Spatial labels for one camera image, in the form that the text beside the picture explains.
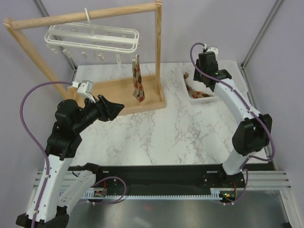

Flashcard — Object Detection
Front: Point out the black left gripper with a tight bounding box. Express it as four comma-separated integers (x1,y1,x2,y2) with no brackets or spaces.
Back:
73,94,124,133

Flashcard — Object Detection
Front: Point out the argyle sock beige orange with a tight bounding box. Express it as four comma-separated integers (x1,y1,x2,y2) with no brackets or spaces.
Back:
132,54,145,103

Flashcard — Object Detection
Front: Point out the white plastic clip hanger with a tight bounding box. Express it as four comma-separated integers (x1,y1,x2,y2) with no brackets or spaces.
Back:
44,9,142,65

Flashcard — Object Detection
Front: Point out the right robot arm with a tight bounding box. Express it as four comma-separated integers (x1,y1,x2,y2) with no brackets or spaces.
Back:
193,51,272,187

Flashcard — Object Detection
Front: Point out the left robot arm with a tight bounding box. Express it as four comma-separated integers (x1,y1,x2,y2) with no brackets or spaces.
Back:
16,95,124,228

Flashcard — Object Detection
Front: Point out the wooden hanger stand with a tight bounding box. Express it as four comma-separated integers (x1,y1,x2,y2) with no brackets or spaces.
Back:
3,0,166,115

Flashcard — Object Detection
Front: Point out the white perforated plastic basket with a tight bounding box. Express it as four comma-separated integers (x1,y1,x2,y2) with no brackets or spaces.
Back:
181,59,248,105

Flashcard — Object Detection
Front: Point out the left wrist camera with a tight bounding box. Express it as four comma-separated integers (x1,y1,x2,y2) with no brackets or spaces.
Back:
71,80,96,103

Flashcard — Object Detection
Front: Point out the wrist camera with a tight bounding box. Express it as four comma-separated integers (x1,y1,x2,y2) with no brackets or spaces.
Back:
202,44,219,57
71,80,96,103

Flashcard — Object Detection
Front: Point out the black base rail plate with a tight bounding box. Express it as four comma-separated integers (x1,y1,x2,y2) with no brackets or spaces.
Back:
68,163,245,197

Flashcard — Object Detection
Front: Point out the white cable duct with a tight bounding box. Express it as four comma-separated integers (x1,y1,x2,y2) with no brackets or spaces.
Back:
81,189,222,200

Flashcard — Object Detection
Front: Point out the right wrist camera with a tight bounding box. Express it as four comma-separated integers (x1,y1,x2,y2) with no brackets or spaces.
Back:
202,44,219,57

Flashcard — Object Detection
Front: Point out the aluminium frame post left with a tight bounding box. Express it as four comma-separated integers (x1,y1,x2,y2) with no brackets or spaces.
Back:
33,0,78,71

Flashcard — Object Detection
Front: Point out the aluminium frame post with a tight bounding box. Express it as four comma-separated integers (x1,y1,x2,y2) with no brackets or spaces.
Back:
33,0,78,71
239,0,285,71

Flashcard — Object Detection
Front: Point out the aluminium frame post right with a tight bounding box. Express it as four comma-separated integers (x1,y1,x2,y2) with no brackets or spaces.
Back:
239,0,285,71

